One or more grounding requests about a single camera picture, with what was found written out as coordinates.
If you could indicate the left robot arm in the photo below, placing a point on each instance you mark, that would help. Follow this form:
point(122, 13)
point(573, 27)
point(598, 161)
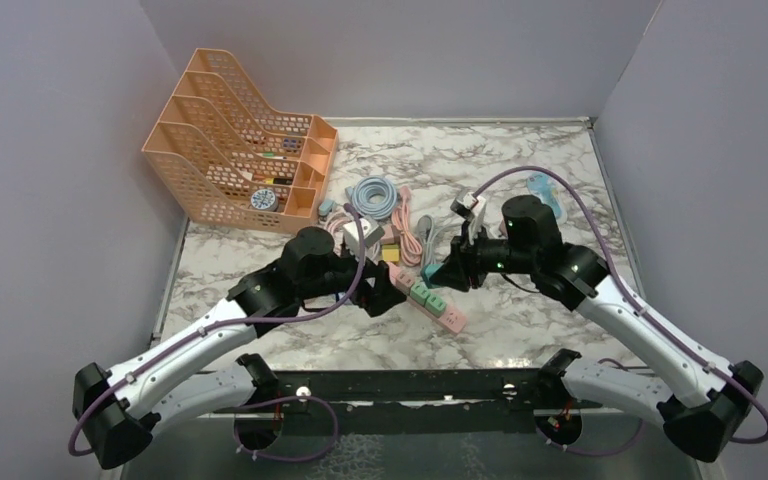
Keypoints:
point(120, 409)

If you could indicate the blue white oval device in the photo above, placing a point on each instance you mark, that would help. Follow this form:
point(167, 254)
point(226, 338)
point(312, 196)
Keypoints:
point(545, 189)

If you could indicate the pink plug adapter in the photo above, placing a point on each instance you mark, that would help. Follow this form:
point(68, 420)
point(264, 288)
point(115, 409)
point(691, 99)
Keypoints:
point(390, 235)

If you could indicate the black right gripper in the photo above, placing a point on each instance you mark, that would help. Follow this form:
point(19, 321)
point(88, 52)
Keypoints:
point(461, 267)

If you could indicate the tan plug adapter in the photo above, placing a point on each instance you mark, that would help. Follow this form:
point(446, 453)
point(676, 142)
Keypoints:
point(404, 282)

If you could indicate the orange mesh file organizer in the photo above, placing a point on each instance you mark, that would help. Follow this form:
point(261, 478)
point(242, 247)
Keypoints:
point(218, 140)

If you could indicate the teal plug adapter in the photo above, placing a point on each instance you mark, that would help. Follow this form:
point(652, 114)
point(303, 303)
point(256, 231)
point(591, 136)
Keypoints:
point(427, 272)

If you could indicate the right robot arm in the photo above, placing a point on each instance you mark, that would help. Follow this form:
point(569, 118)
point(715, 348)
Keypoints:
point(698, 399)

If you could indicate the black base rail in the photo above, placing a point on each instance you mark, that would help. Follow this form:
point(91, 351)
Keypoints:
point(392, 402)

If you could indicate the yellow plug adapter middle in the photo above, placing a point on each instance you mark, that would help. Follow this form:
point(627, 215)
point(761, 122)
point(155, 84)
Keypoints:
point(391, 253)

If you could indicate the pink long power strip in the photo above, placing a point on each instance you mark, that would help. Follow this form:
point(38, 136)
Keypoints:
point(453, 320)

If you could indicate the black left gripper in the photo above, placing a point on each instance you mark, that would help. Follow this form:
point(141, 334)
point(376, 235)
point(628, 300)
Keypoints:
point(382, 296)

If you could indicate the green plug adapter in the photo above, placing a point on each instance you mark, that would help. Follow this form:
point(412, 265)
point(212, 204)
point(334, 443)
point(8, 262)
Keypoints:
point(419, 293)
point(436, 305)

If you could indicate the blue round tin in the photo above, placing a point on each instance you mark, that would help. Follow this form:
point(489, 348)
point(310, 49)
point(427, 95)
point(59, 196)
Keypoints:
point(264, 199)

